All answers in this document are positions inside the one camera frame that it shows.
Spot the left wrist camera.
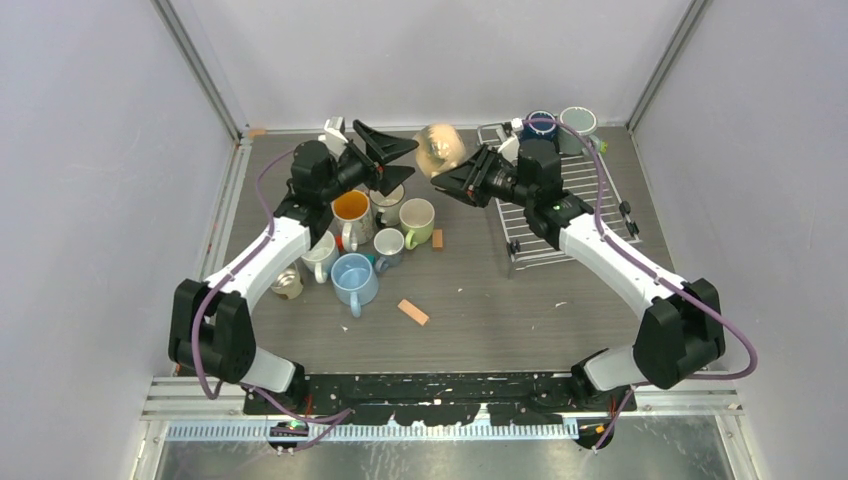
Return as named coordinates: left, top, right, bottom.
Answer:
left=318, top=116, right=349, bottom=158

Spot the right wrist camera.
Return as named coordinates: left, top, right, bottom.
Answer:
left=497, top=118, right=524, bottom=164

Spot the white fluted bowl cup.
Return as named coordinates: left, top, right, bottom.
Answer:
left=368, top=185, right=405, bottom=228

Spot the long light wooden block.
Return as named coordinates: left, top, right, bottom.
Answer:
left=398, top=299, right=430, bottom=326

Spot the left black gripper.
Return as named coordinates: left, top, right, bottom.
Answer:
left=320, top=123, right=418, bottom=205

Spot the blue white gradient mug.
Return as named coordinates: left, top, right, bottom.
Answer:
left=301, top=231, right=339, bottom=284

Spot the light green mug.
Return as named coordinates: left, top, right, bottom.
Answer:
left=399, top=198, right=435, bottom=250

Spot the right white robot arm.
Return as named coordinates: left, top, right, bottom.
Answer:
left=431, top=139, right=726, bottom=411

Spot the light blue mug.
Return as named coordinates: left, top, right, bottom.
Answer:
left=330, top=253, right=379, bottom=318

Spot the wire dish rack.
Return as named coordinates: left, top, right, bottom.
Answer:
left=491, top=136, right=641, bottom=278

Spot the small grey blue mug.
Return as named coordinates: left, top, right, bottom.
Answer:
left=373, top=228, right=405, bottom=273

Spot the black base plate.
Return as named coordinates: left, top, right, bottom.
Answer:
left=244, top=372, right=635, bottom=427

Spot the beige brown cup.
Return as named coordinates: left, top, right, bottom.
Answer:
left=270, top=264, right=304, bottom=300

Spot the grey patterned mug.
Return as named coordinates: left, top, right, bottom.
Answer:
left=558, top=106, right=597, bottom=156

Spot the small brown wooden block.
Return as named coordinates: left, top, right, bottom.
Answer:
left=431, top=229, right=444, bottom=251

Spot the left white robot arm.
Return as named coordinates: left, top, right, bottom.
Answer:
left=167, top=118, right=419, bottom=414

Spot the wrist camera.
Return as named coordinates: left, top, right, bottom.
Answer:
left=497, top=118, right=524, bottom=164
left=318, top=116, right=349, bottom=158

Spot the navy blue mug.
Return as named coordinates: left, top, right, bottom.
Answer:
left=519, top=110, right=559, bottom=142

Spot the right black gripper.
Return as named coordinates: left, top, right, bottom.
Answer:
left=431, top=144, right=535, bottom=209

